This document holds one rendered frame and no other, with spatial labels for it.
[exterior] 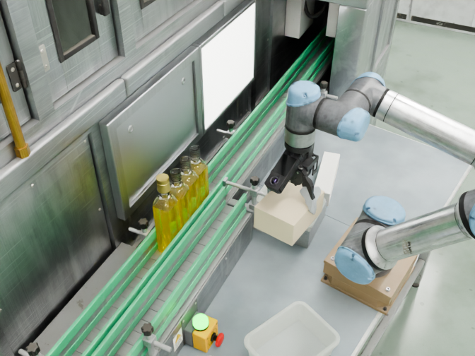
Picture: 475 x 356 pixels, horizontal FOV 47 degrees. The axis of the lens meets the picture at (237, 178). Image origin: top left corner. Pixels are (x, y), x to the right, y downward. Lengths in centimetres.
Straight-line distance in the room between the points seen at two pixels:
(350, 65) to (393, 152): 40
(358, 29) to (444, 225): 117
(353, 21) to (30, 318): 157
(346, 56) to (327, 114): 111
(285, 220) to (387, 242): 26
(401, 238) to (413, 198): 75
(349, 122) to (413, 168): 104
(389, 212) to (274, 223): 32
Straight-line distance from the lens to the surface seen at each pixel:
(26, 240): 139
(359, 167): 220
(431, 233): 133
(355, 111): 125
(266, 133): 204
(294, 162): 136
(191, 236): 162
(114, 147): 147
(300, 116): 128
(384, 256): 143
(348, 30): 230
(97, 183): 154
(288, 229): 142
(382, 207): 156
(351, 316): 171
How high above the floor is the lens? 211
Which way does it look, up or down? 40 degrees down
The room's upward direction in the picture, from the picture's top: straight up
